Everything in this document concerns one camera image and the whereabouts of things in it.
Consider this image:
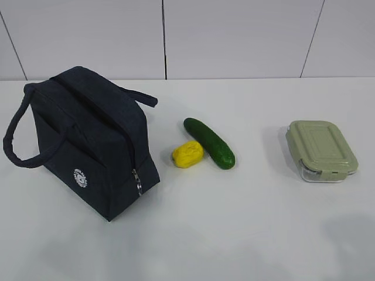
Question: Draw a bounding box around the yellow toy pepper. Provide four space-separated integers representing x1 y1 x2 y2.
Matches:
172 140 204 169

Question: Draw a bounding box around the green cucumber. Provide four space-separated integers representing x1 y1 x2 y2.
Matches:
183 118 236 170

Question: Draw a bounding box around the navy blue lunch bag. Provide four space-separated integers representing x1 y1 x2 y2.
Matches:
3 66 160 221

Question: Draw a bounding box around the glass container green lid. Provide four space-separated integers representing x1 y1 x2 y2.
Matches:
285 121 359 183

